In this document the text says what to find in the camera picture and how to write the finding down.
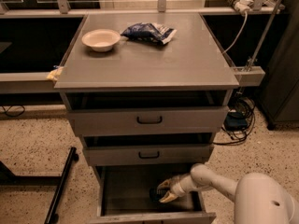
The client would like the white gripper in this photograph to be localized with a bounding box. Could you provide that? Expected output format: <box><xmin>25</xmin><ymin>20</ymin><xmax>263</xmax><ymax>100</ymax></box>
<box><xmin>157</xmin><ymin>175</ymin><xmax>194</xmax><ymax>203</ymax></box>

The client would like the blue rxbar snack bar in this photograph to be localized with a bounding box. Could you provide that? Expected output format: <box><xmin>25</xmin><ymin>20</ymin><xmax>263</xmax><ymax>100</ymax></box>
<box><xmin>149</xmin><ymin>189</ymin><xmax>164</xmax><ymax>202</ymax></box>

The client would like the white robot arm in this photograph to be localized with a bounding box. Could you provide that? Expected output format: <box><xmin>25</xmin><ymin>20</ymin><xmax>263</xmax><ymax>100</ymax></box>
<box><xmin>157</xmin><ymin>163</ymin><xmax>299</xmax><ymax>224</ymax></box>

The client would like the grey middle drawer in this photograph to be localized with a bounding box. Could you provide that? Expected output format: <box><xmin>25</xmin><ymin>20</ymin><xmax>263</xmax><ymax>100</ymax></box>
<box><xmin>83</xmin><ymin>144</ymin><xmax>213</xmax><ymax>166</ymax></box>

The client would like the grey drawer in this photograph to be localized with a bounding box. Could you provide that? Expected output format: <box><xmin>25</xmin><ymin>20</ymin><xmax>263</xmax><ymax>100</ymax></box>
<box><xmin>83</xmin><ymin>144</ymin><xmax>213</xmax><ymax>166</ymax></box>
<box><xmin>88</xmin><ymin>164</ymin><xmax>216</xmax><ymax>224</ymax></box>
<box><xmin>67</xmin><ymin>106</ymin><xmax>228</xmax><ymax>136</ymax></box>

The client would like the grey bottom drawer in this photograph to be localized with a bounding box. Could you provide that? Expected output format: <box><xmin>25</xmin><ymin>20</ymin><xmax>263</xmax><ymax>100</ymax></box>
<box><xmin>88</xmin><ymin>164</ymin><xmax>216</xmax><ymax>224</ymax></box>

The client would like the grey top drawer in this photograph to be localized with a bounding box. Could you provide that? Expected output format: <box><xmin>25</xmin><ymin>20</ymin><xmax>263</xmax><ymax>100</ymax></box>
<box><xmin>67</xmin><ymin>106</ymin><xmax>228</xmax><ymax>136</ymax></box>

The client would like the grey drawer cabinet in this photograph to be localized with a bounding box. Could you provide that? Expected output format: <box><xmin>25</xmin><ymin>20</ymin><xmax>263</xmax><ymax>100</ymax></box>
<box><xmin>54</xmin><ymin>12</ymin><xmax>240</xmax><ymax>224</ymax></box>

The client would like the blue white chip bag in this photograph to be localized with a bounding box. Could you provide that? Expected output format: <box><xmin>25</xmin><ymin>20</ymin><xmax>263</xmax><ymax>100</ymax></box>
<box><xmin>121</xmin><ymin>22</ymin><xmax>177</xmax><ymax>45</ymax></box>

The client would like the black floor stand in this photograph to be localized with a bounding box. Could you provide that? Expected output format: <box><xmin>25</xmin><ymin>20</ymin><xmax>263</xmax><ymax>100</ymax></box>
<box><xmin>0</xmin><ymin>147</ymin><xmax>78</xmax><ymax>224</ymax></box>

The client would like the yellow tape piece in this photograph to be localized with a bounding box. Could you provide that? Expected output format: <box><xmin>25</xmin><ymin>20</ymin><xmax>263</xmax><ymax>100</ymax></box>
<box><xmin>47</xmin><ymin>66</ymin><xmax>64</xmax><ymax>82</ymax></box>

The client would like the white bowl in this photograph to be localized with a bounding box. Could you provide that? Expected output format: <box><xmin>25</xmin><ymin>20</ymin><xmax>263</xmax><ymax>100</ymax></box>
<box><xmin>81</xmin><ymin>29</ymin><xmax>121</xmax><ymax>52</ymax></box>

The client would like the white power strip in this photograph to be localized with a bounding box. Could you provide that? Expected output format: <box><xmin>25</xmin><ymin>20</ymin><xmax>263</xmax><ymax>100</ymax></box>
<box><xmin>226</xmin><ymin>0</ymin><xmax>252</xmax><ymax>15</ymax></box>

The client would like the black cable bundle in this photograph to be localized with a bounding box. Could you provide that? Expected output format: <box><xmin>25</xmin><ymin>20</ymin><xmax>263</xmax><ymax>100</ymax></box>
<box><xmin>213</xmin><ymin>96</ymin><xmax>256</xmax><ymax>147</ymax></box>

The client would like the black cable on floor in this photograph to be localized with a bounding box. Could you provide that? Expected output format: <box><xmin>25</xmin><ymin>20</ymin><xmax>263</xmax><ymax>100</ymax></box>
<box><xmin>0</xmin><ymin>105</ymin><xmax>26</xmax><ymax>118</ymax></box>

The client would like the grey metal rail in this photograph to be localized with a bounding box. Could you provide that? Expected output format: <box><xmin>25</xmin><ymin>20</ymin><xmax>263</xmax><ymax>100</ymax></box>
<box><xmin>0</xmin><ymin>72</ymin><xmax>57</xmax><ymax>94</ymax></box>

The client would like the white cable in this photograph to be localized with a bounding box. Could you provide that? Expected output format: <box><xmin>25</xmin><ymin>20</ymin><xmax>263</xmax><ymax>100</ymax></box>
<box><xmin>221</xmin><ymin>10</ymin><xmax>249</xmax><ymax>55</ymax></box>

